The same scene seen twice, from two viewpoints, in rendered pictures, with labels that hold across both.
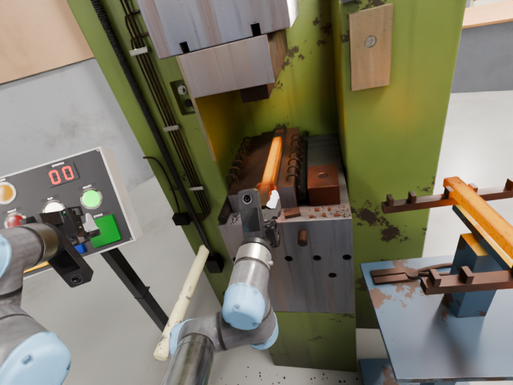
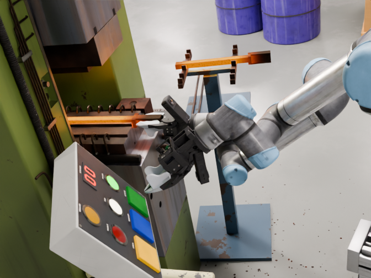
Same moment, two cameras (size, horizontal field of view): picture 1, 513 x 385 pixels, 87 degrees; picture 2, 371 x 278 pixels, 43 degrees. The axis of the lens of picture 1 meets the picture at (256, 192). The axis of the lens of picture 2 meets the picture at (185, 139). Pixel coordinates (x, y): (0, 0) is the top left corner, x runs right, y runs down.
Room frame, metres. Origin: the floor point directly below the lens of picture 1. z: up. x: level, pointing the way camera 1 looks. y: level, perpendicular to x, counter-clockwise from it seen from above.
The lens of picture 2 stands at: (0.45, 1.44, 1.83)
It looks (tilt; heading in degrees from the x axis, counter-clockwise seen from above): 33 degrees down; 271
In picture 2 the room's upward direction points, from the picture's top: 11 degrees counter-clockwise
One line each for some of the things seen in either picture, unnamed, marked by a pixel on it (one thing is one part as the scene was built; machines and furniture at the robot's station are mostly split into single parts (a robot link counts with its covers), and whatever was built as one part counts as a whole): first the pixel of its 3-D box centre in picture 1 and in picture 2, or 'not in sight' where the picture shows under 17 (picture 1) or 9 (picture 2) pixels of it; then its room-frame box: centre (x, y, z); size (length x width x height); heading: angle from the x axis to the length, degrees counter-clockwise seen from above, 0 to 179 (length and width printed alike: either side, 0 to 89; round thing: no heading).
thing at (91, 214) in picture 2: (4, 192); (91, 215); (0.69, 0.64, 1.16); 0.05 x 0.03 x 0.04; 72
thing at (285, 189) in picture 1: (269, 163); (81, 133); (0.85, -0.07, 0.96); 0.42 x 0.20 x 0.09; 162
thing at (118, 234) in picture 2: (16, 223); (118, 234); (0.65, 0.64, 1.09); 0.05 x 0.03 x 0.04; 72
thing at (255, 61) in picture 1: (245, 52); (51, 42); (0.85, -0.07, 1.32); 0.42 x 0.20 x 0.10; 162
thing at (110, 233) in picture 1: (104, 231); (136, 202); (0.63, 0.44, 1.01); 0.07 x 0.05 x 0.07; 97
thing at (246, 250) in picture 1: (254, 260); (202, 123); (0.41, 0.04, 0.98); 0.08 x 0.05 x 0.08; 72
